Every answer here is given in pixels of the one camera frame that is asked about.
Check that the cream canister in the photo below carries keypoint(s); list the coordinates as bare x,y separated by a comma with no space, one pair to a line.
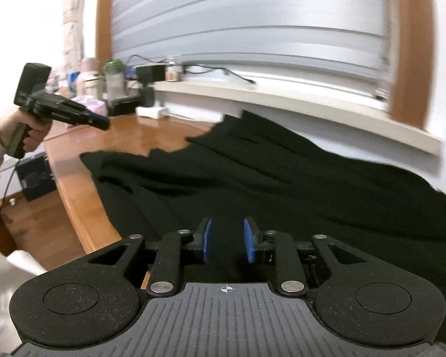
94,88

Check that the white cloth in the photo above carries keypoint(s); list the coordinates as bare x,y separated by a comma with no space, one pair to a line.
3,297

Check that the black stand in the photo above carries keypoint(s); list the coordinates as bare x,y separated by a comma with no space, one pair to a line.
147,96

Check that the wooden window frame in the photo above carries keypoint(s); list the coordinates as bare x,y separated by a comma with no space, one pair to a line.
409,52

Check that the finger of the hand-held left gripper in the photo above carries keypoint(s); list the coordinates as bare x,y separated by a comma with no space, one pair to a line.
96,122

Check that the orange label jar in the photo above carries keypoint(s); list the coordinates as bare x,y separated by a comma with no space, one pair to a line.
174,70

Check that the cream window sill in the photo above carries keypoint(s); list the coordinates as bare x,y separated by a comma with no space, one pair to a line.
301,108

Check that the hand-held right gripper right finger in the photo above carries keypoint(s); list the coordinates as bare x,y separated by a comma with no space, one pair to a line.
251,241

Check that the pink cloth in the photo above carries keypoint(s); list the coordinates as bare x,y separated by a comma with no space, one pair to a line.
89,105

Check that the black floor box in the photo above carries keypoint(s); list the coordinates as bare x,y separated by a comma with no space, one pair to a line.
35,178

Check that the black pants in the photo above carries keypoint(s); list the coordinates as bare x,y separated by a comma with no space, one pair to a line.
282,186

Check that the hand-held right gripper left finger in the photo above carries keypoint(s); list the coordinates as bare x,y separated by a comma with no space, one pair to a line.
207,241

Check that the grey window blind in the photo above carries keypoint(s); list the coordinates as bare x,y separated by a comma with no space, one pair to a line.
245,18

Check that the person's left hand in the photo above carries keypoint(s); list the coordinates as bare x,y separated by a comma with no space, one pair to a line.
7,126

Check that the green lid jar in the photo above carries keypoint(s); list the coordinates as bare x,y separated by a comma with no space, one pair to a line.
114,81

